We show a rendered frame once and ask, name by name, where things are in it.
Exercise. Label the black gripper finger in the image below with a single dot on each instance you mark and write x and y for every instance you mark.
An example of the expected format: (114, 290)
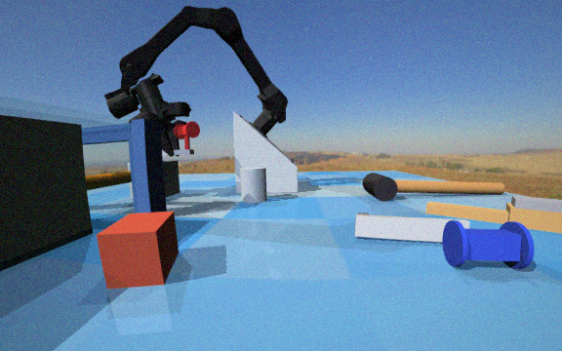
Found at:
(166, 143)
(174, 140)

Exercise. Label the grey cylinder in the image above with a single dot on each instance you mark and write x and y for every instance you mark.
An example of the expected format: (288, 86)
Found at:
(253, 185)

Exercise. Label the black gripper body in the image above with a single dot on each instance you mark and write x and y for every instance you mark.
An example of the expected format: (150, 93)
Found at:
(149, 111)

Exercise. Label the black-headed mallet with wooden handle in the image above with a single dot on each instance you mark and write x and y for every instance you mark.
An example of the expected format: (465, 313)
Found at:
(385, 188)

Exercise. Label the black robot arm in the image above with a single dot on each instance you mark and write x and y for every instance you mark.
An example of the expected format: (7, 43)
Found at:
(137, 63)

